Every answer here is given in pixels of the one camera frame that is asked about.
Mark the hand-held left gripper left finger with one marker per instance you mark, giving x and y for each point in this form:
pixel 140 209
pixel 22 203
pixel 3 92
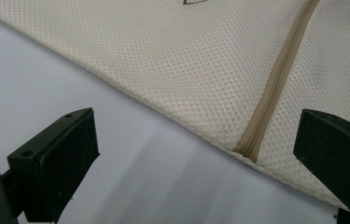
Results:
pixel 57 168

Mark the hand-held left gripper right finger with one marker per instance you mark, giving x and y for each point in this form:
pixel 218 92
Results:
pixel 340 155

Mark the cream mesh laundry bag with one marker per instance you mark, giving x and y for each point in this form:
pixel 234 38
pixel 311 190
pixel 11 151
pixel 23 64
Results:
pixel 194 62

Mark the white table mat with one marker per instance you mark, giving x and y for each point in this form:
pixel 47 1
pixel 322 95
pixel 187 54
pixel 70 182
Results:
pixel 39 87

